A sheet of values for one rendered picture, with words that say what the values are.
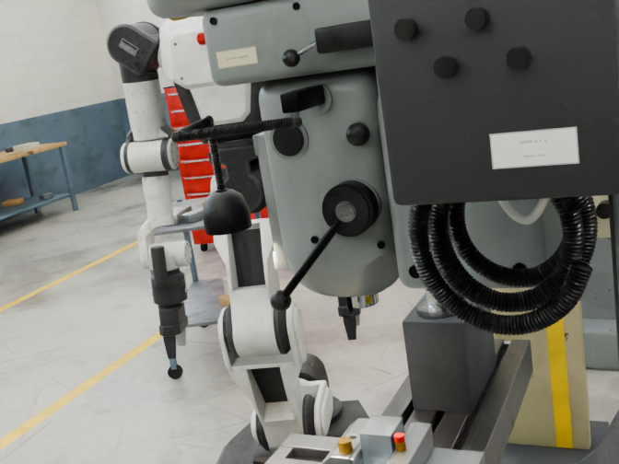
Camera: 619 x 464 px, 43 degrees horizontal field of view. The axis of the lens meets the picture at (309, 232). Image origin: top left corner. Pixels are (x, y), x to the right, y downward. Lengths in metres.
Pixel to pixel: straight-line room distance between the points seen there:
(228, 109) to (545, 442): 1.94
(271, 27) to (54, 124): 10.69
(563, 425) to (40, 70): 9.61
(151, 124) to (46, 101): 9.66
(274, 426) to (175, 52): 0.97
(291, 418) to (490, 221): 1.21
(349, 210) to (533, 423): 2.29
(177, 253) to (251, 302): 0.25
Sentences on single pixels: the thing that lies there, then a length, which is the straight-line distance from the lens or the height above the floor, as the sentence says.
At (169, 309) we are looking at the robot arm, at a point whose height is 1.06.
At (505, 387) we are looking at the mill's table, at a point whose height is 0.94.
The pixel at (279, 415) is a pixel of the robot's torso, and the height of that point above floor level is 0.75.
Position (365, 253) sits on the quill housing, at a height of 1.39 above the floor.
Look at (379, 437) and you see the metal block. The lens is 1.25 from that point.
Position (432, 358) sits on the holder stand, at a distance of 1.53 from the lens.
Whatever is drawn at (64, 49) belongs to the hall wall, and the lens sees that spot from 12.06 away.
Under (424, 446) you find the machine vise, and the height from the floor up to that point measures 1.04.
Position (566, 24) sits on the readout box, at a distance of 0.66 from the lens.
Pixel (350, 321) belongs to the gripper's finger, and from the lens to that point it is 1.95.
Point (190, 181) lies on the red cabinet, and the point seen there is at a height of 0.64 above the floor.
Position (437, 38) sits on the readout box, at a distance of 0.68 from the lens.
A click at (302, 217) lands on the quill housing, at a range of 1.07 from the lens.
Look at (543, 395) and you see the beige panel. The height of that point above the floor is 0.25.
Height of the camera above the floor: 1.68
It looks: 14 degrees down
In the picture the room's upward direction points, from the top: 9 degrees counter-clockwise
